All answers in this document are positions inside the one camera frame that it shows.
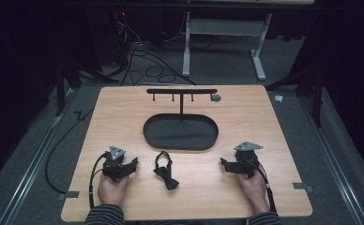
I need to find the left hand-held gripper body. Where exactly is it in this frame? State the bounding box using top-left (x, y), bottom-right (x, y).
top-left (102, 145), bottom-right (131, 184)

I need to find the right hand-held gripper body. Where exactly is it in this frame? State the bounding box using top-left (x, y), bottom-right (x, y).
top-left (231, 141), bottom-right (265, 179)

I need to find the person's left hand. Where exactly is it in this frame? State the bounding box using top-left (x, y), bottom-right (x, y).
top-left (97, 172), bottom-right (130, 207)

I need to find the person's right hand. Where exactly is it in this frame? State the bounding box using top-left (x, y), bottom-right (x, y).
top-left (235, 169), bottom-right (270, 217)

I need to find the black bow tie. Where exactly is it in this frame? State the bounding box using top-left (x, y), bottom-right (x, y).
top-left (153, 150), bottom-right (180, 191)

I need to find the black hook stand with tray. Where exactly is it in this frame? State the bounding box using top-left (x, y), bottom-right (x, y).
top-left (142, 88), bottom-right (220, 152)

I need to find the grey tape strip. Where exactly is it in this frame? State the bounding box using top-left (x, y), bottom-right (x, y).
top-left (57, 190), bottom-right (81, 202)
top-left (292, 182), bottom-right (314, 194)

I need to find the black tripod stand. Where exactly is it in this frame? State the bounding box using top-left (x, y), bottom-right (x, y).
top-left (53, 57), bottom-right (119, 117)
top-left (265, 62), bottom-right (326, 128)

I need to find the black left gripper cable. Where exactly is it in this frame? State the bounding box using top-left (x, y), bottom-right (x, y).
top-left (88, 152), bottom-right (109, 210)

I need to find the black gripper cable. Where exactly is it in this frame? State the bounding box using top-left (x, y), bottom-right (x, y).
top-left (88, 152), bottom-right (109, 210)
top-left (245, 158), bottom-right (278, 215)

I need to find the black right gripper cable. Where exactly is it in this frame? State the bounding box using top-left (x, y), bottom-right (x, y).
top-left (245, 158), bottom-right (278, 215)

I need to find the long black floor cable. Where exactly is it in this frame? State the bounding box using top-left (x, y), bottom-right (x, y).
top-left (44, 107), bottom-right (96, 195)

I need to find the metal floor rail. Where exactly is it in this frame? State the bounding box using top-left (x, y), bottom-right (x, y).
top-left (0, 87), bottom-right (78, 225)
top-left (296, 95), bottom-right (364, 225)

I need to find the tangle of black cables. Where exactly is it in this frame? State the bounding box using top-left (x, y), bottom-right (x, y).
top-left (109, 10), bottom-right (198, 87)

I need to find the white metal desk frame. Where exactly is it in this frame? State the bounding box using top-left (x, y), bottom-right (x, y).
top-left (181, 10), bottom-right (274, 82)

